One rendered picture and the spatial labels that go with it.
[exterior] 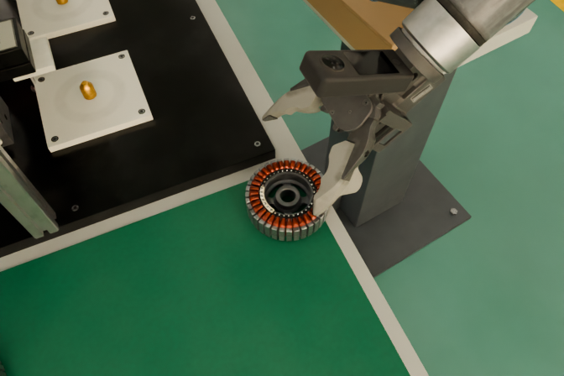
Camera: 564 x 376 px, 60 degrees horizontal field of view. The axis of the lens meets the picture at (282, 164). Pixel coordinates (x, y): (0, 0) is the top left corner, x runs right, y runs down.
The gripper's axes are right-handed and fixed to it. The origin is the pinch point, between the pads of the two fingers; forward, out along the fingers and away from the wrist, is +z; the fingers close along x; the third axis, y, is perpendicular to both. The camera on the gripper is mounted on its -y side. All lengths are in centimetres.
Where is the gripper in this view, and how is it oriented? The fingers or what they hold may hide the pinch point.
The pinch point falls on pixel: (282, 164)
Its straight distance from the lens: 57.9
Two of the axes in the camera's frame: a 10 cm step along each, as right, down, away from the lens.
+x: -4.0, -7.6, 5.0
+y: 6.2, 1.8, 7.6
